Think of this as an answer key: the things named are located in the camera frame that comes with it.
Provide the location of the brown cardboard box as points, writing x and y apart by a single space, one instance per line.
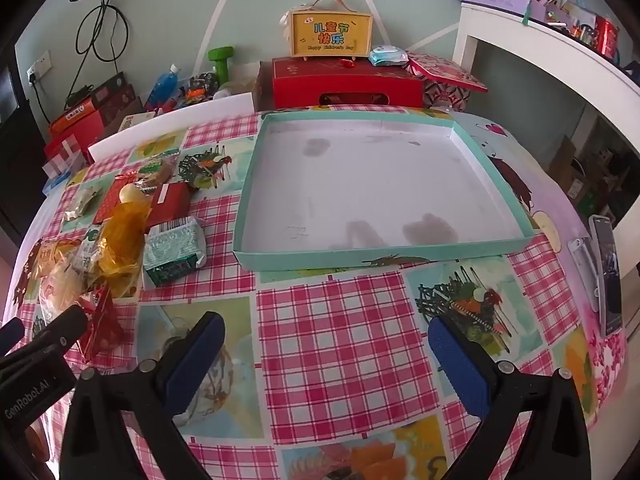
564 165

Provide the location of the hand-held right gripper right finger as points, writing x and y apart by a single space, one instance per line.
460 370

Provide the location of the open cardboard box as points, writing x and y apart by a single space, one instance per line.
262 85

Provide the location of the orange transparent snack packet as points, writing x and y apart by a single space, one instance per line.
122 245

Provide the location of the white phone stand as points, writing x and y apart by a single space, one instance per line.
582 270

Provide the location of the green dumbbell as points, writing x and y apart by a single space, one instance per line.
221 60

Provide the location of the pink checked printed tablecloth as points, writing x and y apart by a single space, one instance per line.
340 340

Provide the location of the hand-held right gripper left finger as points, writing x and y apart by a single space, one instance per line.
195 360

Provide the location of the dark cabinet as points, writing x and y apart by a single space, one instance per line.
17 160

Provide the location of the colourful toy pile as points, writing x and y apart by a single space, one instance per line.
200 87

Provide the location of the yellow card box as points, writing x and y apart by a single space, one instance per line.
136 121

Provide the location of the teal dotted snack packet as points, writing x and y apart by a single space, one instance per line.
172 250

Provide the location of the white foam board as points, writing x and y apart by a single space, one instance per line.
170 120

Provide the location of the blue plastic bottle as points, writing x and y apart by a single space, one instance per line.
162 87

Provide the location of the large red box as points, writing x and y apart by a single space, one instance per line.
75 142

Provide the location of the red snack box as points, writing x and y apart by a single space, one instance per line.
170 205

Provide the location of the red gift box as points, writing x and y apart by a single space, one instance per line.
345 80

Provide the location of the green label cake packet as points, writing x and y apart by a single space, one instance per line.
155 172

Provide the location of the red patterned long packet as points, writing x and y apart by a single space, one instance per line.
110 202

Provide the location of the beige snack packet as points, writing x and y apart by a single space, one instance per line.
82 202

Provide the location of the white wall socket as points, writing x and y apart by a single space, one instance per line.
39 66

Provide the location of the clear plastic box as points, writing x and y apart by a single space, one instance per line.
62 157

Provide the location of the orange brown snack packet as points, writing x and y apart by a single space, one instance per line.
52 257

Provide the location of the teal shallow cardboard tray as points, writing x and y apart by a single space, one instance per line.
370 185

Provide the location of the shiny red snack packet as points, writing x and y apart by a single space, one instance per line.
102 325

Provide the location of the smartphone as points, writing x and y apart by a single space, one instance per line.
607 275

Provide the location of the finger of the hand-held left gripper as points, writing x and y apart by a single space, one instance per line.
60 330
10 335

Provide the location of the colourful stationery pile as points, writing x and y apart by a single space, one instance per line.
570 10

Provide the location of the pale jelly cup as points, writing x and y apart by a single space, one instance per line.
132 193

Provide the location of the black power adapter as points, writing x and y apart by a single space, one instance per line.
80 94

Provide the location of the red patterned box lid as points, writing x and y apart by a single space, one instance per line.
445 72

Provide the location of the white shelf unit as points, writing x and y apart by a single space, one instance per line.
525 27

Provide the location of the blue wet wipes pack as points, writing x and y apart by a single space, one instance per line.
389 56

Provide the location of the orange and black box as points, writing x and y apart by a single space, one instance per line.
75 115

